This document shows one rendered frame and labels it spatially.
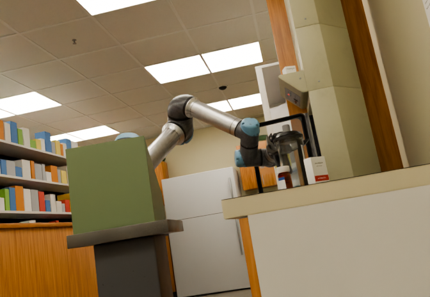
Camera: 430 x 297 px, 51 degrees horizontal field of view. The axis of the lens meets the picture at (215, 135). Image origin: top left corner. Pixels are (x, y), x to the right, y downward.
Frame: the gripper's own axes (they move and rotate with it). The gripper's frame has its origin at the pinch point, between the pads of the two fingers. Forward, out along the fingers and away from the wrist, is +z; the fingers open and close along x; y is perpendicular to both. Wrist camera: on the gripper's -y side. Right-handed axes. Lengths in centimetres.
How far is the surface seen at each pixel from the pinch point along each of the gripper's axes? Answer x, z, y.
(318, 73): 27, -26, 35
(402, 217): -1, 71, -33
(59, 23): -111, -169, 158
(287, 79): 13.9, -29.4, 35.5
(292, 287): -24, 64, -42
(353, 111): 41, -30, 17
